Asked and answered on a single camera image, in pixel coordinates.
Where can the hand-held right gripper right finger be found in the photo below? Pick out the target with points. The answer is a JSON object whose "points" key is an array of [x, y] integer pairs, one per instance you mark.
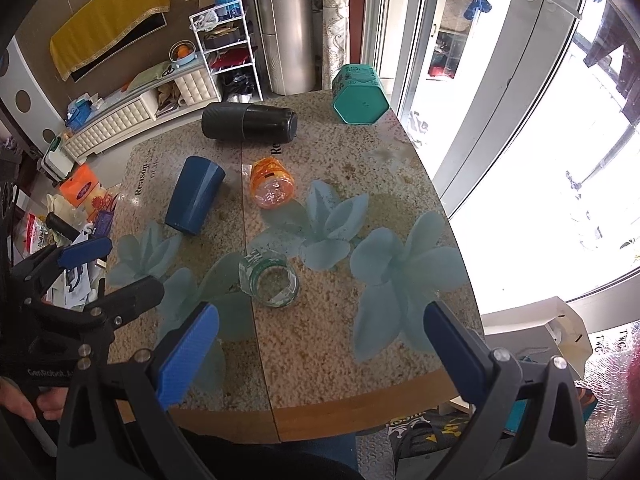
{"points": [[457, 352]]}

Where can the dark blue plastic cup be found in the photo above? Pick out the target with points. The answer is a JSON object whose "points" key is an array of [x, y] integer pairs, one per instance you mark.
{"points": [[195, 195]]}

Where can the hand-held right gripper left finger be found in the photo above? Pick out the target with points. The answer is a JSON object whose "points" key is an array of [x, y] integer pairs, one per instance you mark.
{"points": [[187, 360]]}

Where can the green cloth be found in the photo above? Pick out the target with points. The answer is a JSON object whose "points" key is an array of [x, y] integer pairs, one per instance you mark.
{"points": [[150, 76]]}

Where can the fruit bowl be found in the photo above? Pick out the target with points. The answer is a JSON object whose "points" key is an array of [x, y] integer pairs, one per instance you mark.
{"points": [[181, 54]]}

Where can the clear glass cup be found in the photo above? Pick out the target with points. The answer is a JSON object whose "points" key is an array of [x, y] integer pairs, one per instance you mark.
{"points": [[270, 277]]}

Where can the patterned curtain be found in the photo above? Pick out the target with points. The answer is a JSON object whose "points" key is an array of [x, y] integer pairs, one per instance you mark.
{"points": [[334, 20]]}

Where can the orange tissue box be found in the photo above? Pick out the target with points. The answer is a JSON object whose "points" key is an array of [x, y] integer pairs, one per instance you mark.
{"points": [[80, 185]]}

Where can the black cylindrical cup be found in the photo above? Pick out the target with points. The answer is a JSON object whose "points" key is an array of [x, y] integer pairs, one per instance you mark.
{"points": [[250, 122]]}

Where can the white tufted cabinet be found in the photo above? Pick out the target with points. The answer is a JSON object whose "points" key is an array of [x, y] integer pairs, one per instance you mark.
{"points": [[140, 110]]}

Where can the white cardboard box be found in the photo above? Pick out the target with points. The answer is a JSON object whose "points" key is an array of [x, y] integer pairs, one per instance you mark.
{"points": [[540, 330]]}

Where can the yellow cloth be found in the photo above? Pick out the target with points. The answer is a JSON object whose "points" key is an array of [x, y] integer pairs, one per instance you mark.
{"points": [[107, 17]]}

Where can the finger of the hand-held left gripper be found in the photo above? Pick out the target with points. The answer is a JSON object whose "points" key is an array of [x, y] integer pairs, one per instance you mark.
{"points": [[85, 254], [135, 296]]}

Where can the orange translucent cup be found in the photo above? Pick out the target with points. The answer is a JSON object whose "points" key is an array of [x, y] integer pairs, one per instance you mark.
{"points": [[272, 182]]}

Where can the person's left hand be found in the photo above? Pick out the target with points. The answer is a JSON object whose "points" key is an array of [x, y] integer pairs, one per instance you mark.
{"points": [[25, 402]]}

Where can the teal hexagonal cup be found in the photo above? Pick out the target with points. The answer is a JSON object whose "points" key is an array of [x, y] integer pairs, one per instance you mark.
{"points": [[359, 96]]}

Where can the blue box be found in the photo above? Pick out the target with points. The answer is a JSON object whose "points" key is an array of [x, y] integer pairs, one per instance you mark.
{"points": [[80, 114]]}

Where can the hanging blue cloth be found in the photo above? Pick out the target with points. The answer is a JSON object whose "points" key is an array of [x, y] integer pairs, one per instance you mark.
{"points": [[477, 6]]}

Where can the silver standing air conditioner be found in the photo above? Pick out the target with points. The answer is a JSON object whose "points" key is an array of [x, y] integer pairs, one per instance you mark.
{"points": [[287, 25]]}

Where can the black yellow printed slipper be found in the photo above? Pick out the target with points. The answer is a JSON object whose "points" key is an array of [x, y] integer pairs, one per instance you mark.
{"points": [[425, 435]]}

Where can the red white snack packet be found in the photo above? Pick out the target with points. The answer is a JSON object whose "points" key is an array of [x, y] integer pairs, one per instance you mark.
{"points": [[34, 232]]}

